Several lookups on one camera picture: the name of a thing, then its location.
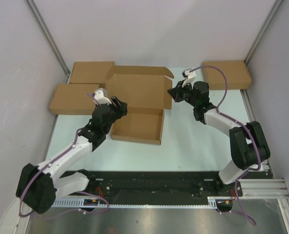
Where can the right aluminium corner post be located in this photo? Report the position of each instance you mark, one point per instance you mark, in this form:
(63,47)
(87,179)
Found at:
(264,28)

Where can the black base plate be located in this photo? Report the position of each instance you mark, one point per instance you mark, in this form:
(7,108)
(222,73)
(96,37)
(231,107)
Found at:
(201,183)

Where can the left aluminium corner post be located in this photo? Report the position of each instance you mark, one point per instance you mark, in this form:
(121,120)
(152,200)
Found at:
(31,5)

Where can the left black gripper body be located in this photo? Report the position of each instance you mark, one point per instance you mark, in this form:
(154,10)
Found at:
(113,117)

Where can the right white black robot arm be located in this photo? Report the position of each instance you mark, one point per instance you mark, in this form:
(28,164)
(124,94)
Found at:
(248,144)

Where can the aluminium corner post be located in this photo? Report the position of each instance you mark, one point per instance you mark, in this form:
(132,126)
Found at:
(31,5)
(264,28)

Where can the cardboard box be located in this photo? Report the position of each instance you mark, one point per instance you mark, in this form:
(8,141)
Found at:
(145,90)
(236,72)
(72,99)
(90,72)

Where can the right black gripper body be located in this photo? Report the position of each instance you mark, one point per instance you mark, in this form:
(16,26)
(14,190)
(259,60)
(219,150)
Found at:
(188,94)

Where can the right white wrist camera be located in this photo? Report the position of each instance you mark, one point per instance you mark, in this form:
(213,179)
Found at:
(189,76)

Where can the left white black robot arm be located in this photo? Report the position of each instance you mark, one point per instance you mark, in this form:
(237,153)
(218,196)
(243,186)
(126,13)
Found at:
(40,185)

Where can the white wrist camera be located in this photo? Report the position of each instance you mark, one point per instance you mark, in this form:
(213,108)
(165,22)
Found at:
(189,76)
(100,96)

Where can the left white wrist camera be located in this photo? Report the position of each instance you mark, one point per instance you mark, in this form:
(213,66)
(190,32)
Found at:
(100,96)

